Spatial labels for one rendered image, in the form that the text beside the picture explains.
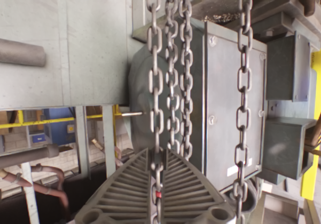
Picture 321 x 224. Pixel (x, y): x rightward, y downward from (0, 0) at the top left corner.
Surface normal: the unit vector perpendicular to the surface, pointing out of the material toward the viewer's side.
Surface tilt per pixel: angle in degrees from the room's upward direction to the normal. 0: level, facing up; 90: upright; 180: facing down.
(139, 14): 90
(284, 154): 90
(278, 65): 90
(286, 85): 90
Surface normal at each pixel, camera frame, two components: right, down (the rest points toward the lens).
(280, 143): -0.87, 0.07
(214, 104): 0.49, 0.07
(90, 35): 0.76, 0.04
